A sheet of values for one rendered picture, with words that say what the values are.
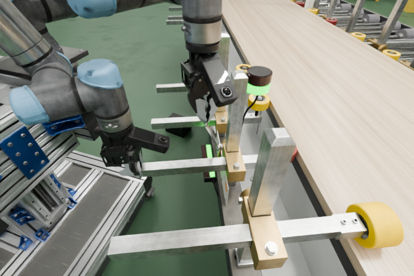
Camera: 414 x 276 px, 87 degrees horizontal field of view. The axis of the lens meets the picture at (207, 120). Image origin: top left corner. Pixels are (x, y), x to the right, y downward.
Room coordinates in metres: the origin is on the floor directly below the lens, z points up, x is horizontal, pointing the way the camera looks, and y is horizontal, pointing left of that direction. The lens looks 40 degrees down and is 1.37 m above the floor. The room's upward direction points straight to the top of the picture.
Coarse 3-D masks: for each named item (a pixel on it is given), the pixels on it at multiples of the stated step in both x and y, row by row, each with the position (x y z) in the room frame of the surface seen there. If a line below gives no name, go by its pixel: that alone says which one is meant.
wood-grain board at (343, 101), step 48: (240, 0) 2.39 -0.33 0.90; (288, 0) 2.39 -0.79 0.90; (240, 48) 1.21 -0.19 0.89; (288, 48) 1.19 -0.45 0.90; (336, 48) 1.19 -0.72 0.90; (288, 96) 0.71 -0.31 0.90; (336, 96) 0.71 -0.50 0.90; (384, 96) 0.71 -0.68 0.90; (336, 144) 0.45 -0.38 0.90; (384, 144) 0.45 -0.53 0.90; (336, 192) 0.29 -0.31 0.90; (384, 192) 0.29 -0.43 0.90
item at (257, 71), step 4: (252, 68) 0.48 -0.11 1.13; (256, 68) 0.48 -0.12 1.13; (260, 68) 0.48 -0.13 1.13; (264, 68) 0.48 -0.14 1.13; (268, 68) 0.48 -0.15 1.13; (252, 72) 0.46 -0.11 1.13; (256, 72) 0.46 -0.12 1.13; (260, 72) 0.46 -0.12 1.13; (264, 72) 0.46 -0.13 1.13; (268, 72) 0.46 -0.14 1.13; (260, 76) 0.45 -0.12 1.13; (264, 76) 0.45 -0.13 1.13; (268, 84) 0.45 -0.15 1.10; (256, 96) 0.47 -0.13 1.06; (252, 104) 0.47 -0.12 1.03; (248, 108) 0.47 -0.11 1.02; (244, 116) 0.47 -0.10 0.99
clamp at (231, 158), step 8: (224, 144) 0.48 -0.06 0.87; (224, 152) 0.45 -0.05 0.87; (232, 152) 0.45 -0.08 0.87; (240, 152) 0.45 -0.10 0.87; (232, 160) 0.42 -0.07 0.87; (240, 160) 0.42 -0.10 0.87; (232, 168) 0.39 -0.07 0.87; (240, 168) 0.39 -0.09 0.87; (232, 176) 0.38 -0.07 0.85; (240, 176) 0.38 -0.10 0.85
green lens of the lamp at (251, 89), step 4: (248, 84) 0.46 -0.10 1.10; (248, 88) 0.45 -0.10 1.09; (252, 88) 0.45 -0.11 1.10; (256, 88) 0.44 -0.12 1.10; (260, 88) 0.44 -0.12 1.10; (264, 88) 0.44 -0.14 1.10; (268, 88) 0.45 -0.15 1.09; (248, 92) 0.45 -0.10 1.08; (252, 92) 0.45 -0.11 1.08; (256, 92) 0.44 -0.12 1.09; (260, 92) 0.44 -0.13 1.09; (264, 92) 0.45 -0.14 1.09
